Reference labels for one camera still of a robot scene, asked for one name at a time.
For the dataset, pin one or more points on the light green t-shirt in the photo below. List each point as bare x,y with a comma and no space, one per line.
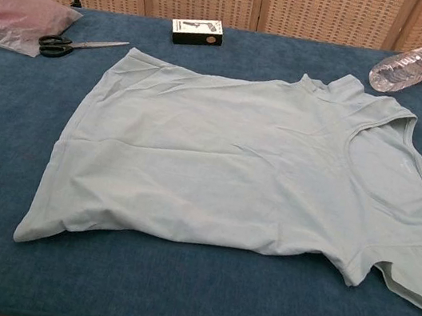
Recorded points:
215,158

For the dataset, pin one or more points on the small white and black box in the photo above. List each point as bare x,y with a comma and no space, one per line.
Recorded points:
195,35

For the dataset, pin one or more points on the blue felt table cover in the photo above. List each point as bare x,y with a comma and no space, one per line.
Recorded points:
171,301

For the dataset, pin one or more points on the clear plastic water bottle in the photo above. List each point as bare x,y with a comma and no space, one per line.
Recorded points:
399,72

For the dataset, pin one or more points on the translucent bag with pink garment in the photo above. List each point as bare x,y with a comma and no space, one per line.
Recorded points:
8,10

